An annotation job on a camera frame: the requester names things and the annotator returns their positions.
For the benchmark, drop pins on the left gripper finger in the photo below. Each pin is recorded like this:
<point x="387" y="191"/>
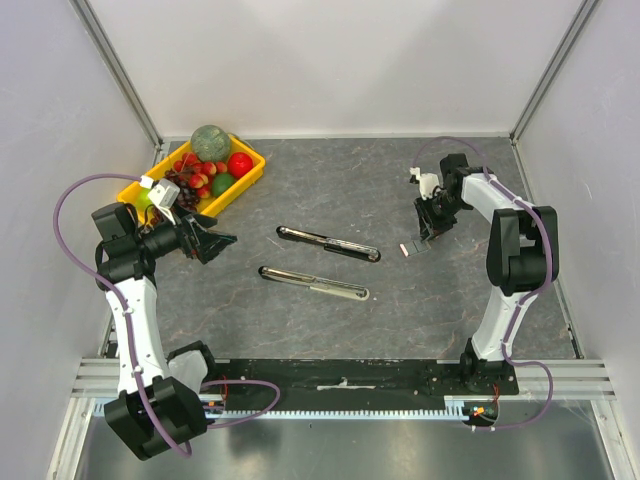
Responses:
<point x="206" y="232"/>
<point x="207" y="252"/>

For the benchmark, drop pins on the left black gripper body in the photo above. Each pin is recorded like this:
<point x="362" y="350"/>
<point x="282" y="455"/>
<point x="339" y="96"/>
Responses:
<point x="187" y="242"/>

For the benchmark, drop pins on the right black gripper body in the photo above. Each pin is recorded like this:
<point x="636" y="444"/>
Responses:
<point x="431" y="215"/>

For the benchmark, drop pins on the white black stapler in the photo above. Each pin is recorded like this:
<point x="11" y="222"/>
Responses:
<point x="315" y="283"/>

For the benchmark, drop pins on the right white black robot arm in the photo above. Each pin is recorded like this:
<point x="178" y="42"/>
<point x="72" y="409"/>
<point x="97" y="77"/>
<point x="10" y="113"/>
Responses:
<point x="522" y="260"/>

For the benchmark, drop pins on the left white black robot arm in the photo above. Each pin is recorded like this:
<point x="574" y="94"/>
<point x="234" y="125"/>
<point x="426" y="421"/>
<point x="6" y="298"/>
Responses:
<point x="157" y="405"/>

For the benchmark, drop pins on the purple grape bunch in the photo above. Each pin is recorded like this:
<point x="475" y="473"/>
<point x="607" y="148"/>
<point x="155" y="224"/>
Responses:
<point x="187" y="200"/>

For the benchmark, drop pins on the light green lime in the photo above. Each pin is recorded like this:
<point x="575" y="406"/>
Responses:
<point x="142" y="201"/>

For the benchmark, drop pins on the dark green lime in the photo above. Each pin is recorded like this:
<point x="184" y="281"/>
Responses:
<point x="221" y="183"/>

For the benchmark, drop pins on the red peach cluster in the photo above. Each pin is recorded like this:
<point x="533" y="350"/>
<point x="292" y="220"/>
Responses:
<point x="202" y="173"/>

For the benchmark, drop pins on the red apple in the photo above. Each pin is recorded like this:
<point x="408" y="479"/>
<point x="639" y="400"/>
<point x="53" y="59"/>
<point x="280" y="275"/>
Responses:
<point x="239" y="164"/>

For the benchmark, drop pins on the yellow plastic tray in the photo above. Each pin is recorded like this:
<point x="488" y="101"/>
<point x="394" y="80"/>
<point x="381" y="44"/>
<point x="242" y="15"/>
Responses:
<point x="213" y="205"/>

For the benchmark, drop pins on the green melon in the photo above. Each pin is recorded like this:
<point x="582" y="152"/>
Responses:
<point x="210" y="143"/>

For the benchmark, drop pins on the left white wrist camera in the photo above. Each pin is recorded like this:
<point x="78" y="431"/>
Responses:
<point x="163" y="194"/>

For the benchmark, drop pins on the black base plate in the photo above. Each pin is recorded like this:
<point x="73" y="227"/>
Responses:
<point x="370" y="384"/>

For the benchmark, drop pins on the slotted cable duct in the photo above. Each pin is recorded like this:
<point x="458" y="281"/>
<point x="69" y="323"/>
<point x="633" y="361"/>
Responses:
<point x="453" y="410"/>

